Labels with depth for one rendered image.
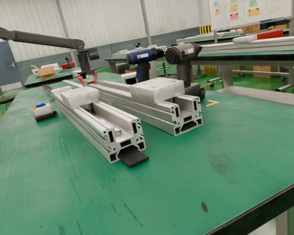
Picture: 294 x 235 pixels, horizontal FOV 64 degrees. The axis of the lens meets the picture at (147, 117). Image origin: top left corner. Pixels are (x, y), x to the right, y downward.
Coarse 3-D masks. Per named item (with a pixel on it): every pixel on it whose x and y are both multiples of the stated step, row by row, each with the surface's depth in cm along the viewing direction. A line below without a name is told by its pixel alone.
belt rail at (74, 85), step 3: (63, 81) 223; (66, 81) 218; (69, 81) 214; (66, 84) 214; (69, 84) 205; (72, 84) 187; (75, 84) 183; (78, 84) 180; (81, 84) 177; (72, 87) 191; (75, 87) 181; (78, 87) 170
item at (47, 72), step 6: (258, 24) 458; (246, 30) 468; (252, 30) 456; (258, 30) 462; (54, 66) 318; (258, 66) 425; (264, 66) 413; (270, 66) 402; (276, 66) 407; (42, 72) 312; (48, 72) 314; (54, 72) 320; (126, 72) 536; (288, 72) 422; (42, 78) 316; (48, 78) 318
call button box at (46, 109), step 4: (44, 104) 109; (48, 104) 108; (36, 108) 105; (40, 108) 105; (44, 108) 106; (48, 108) 106; (36, 112) 104; (40, 112) 105; (44, 112) 106; (48, 112) 107; (52, 112) 108; (56, 112) 111; (36, 116) 105; (40, 116) 105; (44, 116) 106; (48, 116) 107; (52, 116) 108; (36, 120) 105; (40, 120) 106
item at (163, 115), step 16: (112, 96) 99; (128, 96) 83; (176, 96) 70; (192, 96) 66; (128, 112) 88; (144, 112) 78; (160, 112) 66; (176, 112) 63; (192, 112) 65; (160, 128) 69; (176, 128) 64; (192, 128) 66
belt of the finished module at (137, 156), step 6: (120, 150) 59; (126, 150) 58; (132, 150) 58; (138, 150) 57; (120, 156) 56; (126, 156) 55; (132, 156) 55; (138, 156) 54; (144, 156) 54; (126, 162) 52; (132, 162) 52; (138, 162) 52
